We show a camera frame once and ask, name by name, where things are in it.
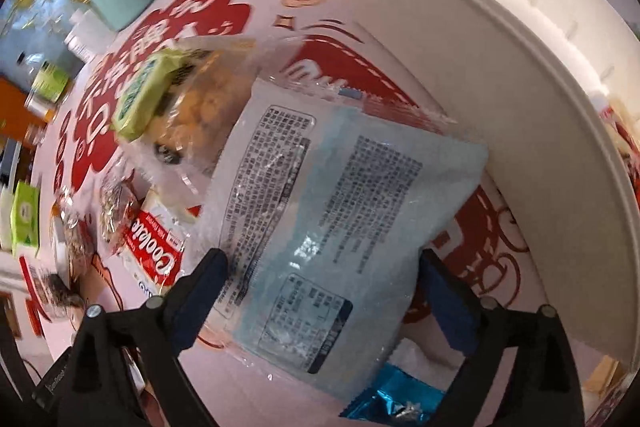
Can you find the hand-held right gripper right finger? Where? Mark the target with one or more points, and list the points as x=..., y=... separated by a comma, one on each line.
x=442, y=297

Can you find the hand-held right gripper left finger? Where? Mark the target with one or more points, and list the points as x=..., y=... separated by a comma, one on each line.
x=202, y=292

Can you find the clear mixed nut packet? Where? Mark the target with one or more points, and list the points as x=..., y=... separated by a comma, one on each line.
x=117, y=217
x=75, y=234

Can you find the green label snack packet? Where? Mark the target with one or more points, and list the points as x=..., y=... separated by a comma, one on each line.
x=150, y=92

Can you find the white squeeze bottle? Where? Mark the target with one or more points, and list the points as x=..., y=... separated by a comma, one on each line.
x=85, y=32

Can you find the green label clear bottle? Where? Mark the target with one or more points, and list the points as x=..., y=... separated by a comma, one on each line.
x=50, y=79

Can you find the red white cookie packet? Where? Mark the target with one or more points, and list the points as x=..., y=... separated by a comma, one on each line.
x=155, y=252

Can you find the light blue snack bag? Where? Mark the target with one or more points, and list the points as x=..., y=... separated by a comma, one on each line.
x=360, y=207

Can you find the white plastic bin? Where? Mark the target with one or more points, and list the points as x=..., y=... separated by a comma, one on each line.
x=475, y=82

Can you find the green tissue box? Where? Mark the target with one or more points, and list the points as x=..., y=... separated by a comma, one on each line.
x=25, y=212

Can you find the blue foil snack packet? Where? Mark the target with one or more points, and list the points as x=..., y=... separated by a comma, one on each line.
x=390, y=399

